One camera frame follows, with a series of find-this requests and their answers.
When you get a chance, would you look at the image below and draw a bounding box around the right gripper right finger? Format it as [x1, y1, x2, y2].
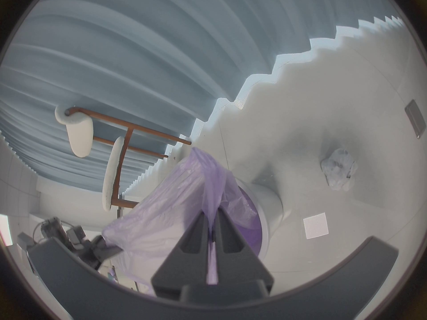
[215, 208, 275, 295]

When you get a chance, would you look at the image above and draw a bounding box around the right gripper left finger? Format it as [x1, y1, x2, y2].
[151, 210, 209, 300]

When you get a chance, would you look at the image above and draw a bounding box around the purple plastic bag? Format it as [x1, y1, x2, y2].
[102, 147, 264, 296]

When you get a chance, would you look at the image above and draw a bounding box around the white trash bin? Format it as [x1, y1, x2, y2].
[247, 182, 284, 259]

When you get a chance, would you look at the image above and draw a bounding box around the white chair with wooden legs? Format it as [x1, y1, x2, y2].
[55, 105, 192, 217]

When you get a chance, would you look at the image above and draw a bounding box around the pale blue curtain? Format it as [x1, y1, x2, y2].
[0, 0, 406, 199]

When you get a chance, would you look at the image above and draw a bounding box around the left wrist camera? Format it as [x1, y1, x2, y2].
[66, 225, 87, 246]

